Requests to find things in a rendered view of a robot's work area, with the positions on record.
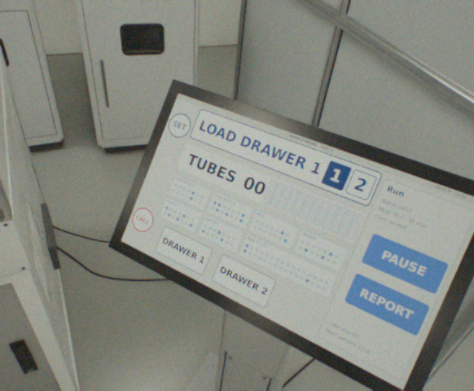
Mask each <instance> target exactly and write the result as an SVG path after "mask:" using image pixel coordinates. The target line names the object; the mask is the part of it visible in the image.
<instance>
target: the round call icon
mask: <svg viewBox="0 0 474 391"><path fill-rule="evenodd" d="M157 214H158V213H157V212H154V211H152V210H150V209H148V208H147V207H146V206H143V205H141V204H139V203H137V204H136V207H135V210H134V212H133V214H132V216H131V219H130V221H129V225H128V227H130V228H132V229H134V231H137V232H139V233H141V234H143V235H146V236H148V237H149V235H150V233H151V228H152V226H153V223H154V222H155V221H156V217H157Z"/></svg>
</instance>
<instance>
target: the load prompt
mask: <svg viewBox="0 0 474 391"><path fill-rule="evenodd" d="M189 138H193V139H194V140H197V141H200V142H202V143H203V144H206V145H208V146H211V147H215V148H217V149H219V150H223V151H224V152H229V154H231V155H234V156H237V157H239V158H243V159H245V160H249V161H251V162H254V163H256V164H258V165H260V166H262V167H266V168H267V169H271V170H274V171H276V172H279V173H281V174H286V176H288V177H290V178H294V179H296V180H299V181H302V182H305V183H308V184H310V185H312V186H314V187H316V188H319V189H322V190H324V191H328V192H331V193H332V194H335V195H337V196H342V198H344V199H347V200H351V201H353V202H355V203H358V204H362V205H364V206H366V207H370V205H371V202H372V200H373V198H374V194H375V192H376V189H377V187H378V185H379V182H380V181H381V179H382V177H383V174H384V173H383V172H380V171H377V170H374V169H371V168H367V167H365V166H362V165H360V164H358V163H355V162H352V161H350V160H346V159H343V158H340V157H337V156H333V155H331V153H328V152H323V151H320V150H318V149H315V148H312V147H308V146H306V145H303V144H300V143H298V142H295V141H293V140H291V139H288V138H283V137H281V136H278V135H276V134H271V133H269V132H266V130H261V129H258V128H257V127H254V126H250V125H246V124H244V123H242V122H238V121H236V120H234V119H231V118H229V117H226V116H222V115H218V114H216V113H214V112H210V111H206V109H204V108H200V112H199V114H197V117H196V119H195V124H194V125H193V128H192V130H191V134H190V137H189Z"/></svg>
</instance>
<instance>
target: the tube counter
mask: <svg viewBox="0 0 474 391"><path fill-rule="evenodd" d="M238 194H239V195H241V196H245V198H247V199H250V200H253V201H256V202H257V203H259V204H263V205H265V206H268V207H270V208H271V209H274V210H276V211H279V212H280V213H284V214H287V215H288V216H291V217H294V218H297V220H299V221H301V222H304V223H307V224H310V225H311V226H315V227H317V228H319V229H322V231H326V232H328V233H330V234H333V235H335V236H339V237H340V238H342V239H346V241H349V242H351V243H354V241H355V238H356V236H357V234H358V232H359V231H360V228H361V225H362V223H363V220H364V217H365V216H366V214H365V213H361V212H358V211H356V210H353V209H350V208H349V207H347V206H344V205H342V204H339V203H336V202H334V201H331V200H327V199H324V198H323V197H322V196H320V195H315V194H314V193H311V192H309V191H305V190H302V189H300V188H298V187H296V186H293V185H292V184H289V183H287V182H283V181H280V180H278V179H276V178H272V177H269V176H267V174H263V173H260V172H258V171H256V170H254V169H250V168H248V171H247V173H246V174H245V178H244V181H243V183H242V186H240V189H239V192H238Z"/></svg>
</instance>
